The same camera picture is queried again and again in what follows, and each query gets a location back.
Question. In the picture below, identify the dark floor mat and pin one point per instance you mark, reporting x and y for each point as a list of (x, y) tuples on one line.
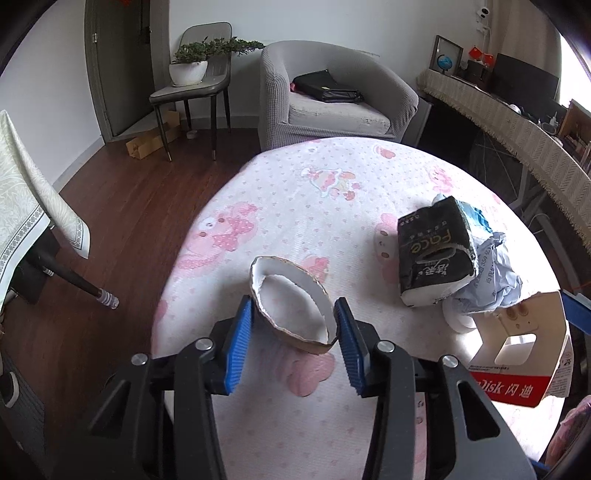
[(27, 429)]

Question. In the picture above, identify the small blue globe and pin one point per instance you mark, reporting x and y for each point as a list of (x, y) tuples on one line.
[(443, 63)]

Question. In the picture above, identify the potted plant in white pot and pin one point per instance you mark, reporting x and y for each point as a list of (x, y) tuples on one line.
[(187, 71)]

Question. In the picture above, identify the black bag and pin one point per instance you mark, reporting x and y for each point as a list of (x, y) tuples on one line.
[(323, 85)]

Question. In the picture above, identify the black monitor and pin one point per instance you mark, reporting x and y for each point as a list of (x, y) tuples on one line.
[(521, 83)]

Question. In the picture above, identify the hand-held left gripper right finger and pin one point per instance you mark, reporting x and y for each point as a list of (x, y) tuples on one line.
[(351, 346)]

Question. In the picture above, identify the black table leg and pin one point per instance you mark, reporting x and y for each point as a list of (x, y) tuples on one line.
[(74, 279)]

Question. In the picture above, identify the pink printed tablecloth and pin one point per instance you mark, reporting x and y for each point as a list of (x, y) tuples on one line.
[(300, 207)]

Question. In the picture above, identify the grey door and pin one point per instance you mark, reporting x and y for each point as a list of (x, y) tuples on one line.
[(120, 69)]

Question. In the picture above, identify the cream patterned tablecloth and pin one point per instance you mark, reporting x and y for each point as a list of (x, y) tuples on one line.
[(18, 194)]

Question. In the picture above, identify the grey dining chair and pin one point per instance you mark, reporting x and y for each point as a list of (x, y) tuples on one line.
[(194, 90)]

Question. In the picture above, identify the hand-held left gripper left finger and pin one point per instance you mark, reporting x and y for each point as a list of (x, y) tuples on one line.
[(240, 341)]

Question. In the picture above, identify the crumpled white plastic bag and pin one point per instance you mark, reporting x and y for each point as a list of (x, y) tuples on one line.
[(498, 277)]

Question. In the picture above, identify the black tissue pack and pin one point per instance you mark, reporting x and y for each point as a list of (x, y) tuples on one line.
[(429, 249)]

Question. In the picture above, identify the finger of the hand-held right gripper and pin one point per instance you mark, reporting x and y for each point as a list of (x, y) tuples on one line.
[(579, 311)]

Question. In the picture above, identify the red decoration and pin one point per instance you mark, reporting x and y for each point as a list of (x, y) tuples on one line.
[(480, 55)]

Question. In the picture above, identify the wooden storage box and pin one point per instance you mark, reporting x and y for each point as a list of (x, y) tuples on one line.
[(575, 134)]

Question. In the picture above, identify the torn paper bowl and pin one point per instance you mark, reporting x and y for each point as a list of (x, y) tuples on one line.
[(277, 323)]

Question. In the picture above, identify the pink cloth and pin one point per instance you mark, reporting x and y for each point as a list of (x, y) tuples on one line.
[(572, 434)]

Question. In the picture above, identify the beige lace sideboard cloth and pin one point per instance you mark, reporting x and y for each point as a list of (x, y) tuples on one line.
[(508, 134)]

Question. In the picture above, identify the red and white cardboard box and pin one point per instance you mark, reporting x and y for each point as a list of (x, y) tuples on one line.
[(521, 369)]

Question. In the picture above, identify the white security camera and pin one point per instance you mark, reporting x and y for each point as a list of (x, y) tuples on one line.
[(483, 16)]

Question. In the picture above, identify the flat brown cardboard box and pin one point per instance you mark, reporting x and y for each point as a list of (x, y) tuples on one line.
[(147, 145)]

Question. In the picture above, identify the grey armchair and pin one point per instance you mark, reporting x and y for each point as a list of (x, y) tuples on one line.
[(332, 115)]

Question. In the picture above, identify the wooden picture frame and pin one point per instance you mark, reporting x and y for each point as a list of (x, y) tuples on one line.
[(455, 46)]

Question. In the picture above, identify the black and white shoe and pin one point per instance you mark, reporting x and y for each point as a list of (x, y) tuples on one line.
[(9, 387)]

